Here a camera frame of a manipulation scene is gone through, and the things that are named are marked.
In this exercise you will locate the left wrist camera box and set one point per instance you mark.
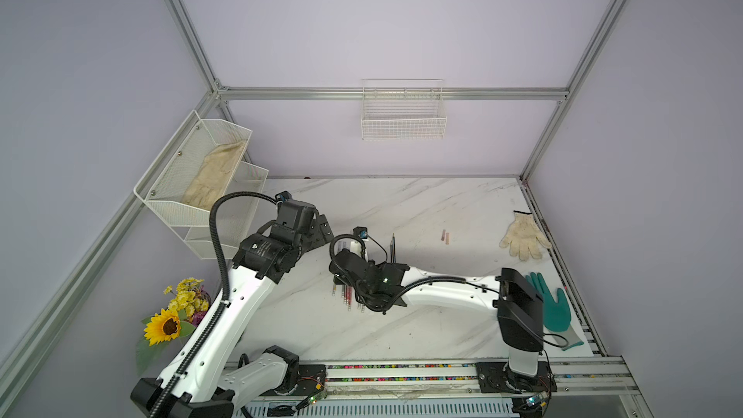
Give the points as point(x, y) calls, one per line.
point(283, 197)

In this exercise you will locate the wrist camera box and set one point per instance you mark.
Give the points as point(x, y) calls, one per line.
point(358, 245)
point(283, 197)

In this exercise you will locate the white mesh wall shelf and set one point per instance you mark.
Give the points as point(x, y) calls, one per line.
point(171, 187)
point(234, 218)

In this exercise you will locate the white mesh wall shelf lower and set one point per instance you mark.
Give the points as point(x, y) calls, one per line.
point(234, 218)

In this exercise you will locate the white wire wall basket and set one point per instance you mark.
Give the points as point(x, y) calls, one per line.
point(403, 109)

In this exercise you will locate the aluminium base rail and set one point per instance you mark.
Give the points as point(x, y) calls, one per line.
point(564, 387)

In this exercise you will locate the cream glove in shelf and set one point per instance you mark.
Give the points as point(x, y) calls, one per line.
point(214, 175)

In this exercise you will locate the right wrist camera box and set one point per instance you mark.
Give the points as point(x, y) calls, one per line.
point(358, 245)

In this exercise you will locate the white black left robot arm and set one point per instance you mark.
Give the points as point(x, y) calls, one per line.
point(194, 383)

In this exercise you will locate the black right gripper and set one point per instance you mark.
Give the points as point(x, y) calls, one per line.
point(341, 279)

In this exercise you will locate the artificial sunflower bouquet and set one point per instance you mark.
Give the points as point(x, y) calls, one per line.
point(189, 303)

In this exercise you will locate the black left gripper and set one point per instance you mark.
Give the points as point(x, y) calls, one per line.
point(321, 231)

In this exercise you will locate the cream knitted work glove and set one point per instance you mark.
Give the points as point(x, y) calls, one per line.
point(524, 239)

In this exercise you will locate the green rubber work glove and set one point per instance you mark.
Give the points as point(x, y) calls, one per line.
point(557, 313)

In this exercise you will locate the white mesh wall shelf upper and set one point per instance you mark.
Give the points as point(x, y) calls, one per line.
point(171, 187)

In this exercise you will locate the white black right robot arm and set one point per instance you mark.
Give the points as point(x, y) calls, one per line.
point(507, 298)

